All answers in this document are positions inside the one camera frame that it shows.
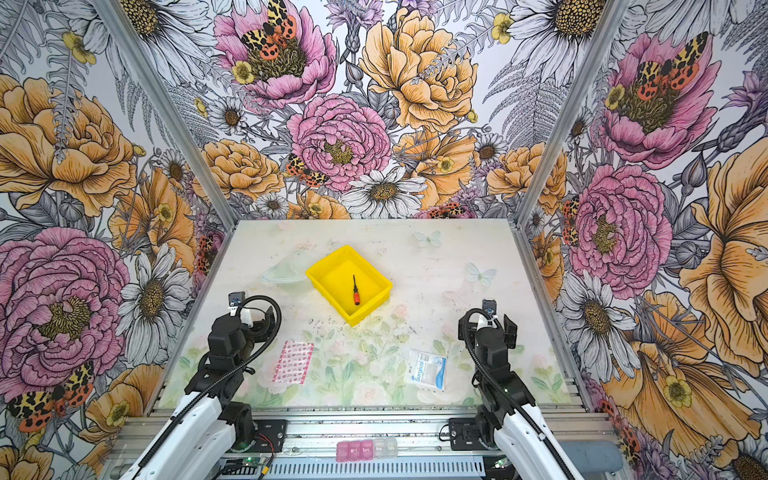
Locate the red black screwdriver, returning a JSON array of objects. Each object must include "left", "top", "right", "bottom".
[{"left": 353, "top": 275, "right": 361, "bottom": 306}]

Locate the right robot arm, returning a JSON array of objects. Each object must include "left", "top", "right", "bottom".
[{"left": 458, "top": 308, "right": 583, "bottom": 479}]

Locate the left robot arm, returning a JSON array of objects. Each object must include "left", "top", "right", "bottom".
[{"left": 121, "top": 306, "right": 282, "bottom": 479}]

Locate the yellow plastic bin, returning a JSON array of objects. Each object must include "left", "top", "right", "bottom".
[{"left": 306, "top": 246, "right": 393, "bottom": 327}]

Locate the white blue wipe packet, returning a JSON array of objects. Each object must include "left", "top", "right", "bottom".
[{"left": 404, "top": 350, "right": 447, "bottom": 391}]

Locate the pink patterned sticker packet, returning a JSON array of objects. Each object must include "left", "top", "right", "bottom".
[{"left": 272, "top": 340, "right": 314, "bottom": 385}]

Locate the blue grey pad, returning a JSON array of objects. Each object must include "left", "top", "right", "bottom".
[{"left": 561, "top": 441, "right": 624, "bottom": 475}]

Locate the pink clear pill organizer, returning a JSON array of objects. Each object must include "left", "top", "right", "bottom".
[{"left": 335, "top": 437, "right": 398, "bottom": 463}]

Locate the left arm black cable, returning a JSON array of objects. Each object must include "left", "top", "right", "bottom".
[{"left": 134, "top": 293, "right": 283, "bottom": 475}]

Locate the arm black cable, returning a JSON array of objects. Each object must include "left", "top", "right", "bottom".
[
  {"left": 461, "top": 307, "right": 577, "bottom": 480},
  {"left": 134, "top": 293, "right": 283, "bottom": 475}
]

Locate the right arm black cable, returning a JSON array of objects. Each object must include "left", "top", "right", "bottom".
[{"left": 461, "top": 307, "right": 577, "bottom": 480}]

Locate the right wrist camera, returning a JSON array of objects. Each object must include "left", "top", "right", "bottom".
[{"left": 482, "top": 299, "right": 497, "bottom": 318}]

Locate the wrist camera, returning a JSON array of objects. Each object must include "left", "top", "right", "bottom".
[
  {"left": 482, "top": 299, "right": 497, "bottom": 318},
  {"left": 228, "top": 291, "right": 245, "bottom": 308}
]

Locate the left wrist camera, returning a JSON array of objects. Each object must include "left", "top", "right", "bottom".
[{"left": 228, "top": 291, "right": 245, "bottom": 308}]

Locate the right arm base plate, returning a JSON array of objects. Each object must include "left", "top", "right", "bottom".
[{"left": 448, "top": 417, "right": 497, "bottom": 451}]

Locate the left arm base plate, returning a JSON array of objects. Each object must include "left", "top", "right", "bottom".
[{"left": 231, "top": 419, "right": 288, "bottom": 453}]

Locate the white vented rail cover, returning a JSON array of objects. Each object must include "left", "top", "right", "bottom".
[{"left": 265, "top": 456, "right": 486, "bottom": 479}]

